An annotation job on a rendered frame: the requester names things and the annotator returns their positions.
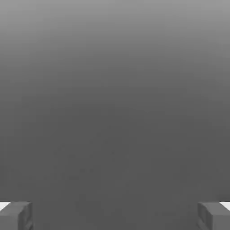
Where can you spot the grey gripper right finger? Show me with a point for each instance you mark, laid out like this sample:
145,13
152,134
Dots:
215,218

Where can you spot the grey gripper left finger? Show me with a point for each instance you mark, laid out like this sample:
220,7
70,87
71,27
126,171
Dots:
14,217

